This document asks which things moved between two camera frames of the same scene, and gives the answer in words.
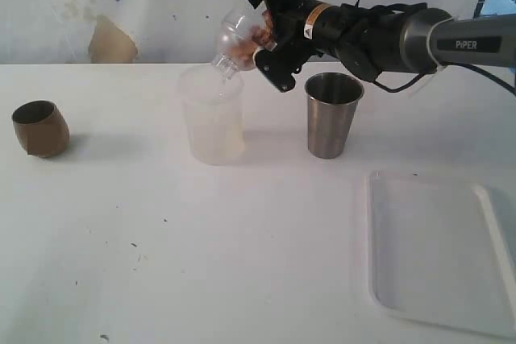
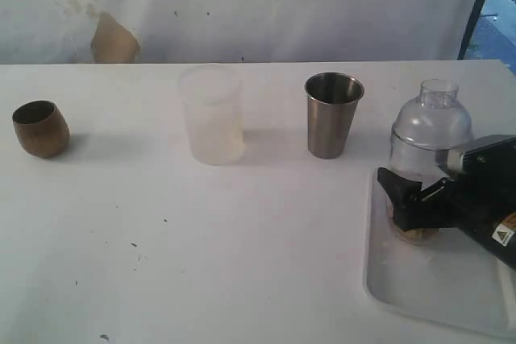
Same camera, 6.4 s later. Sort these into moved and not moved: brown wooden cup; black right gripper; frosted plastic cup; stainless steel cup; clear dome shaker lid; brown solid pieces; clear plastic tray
Moved: black right gripper; brown solid pieces; clear dome shaker lid
Not moved: brown wooden cup; clear plastic tray; stainless steel cup; frosted plastic cup
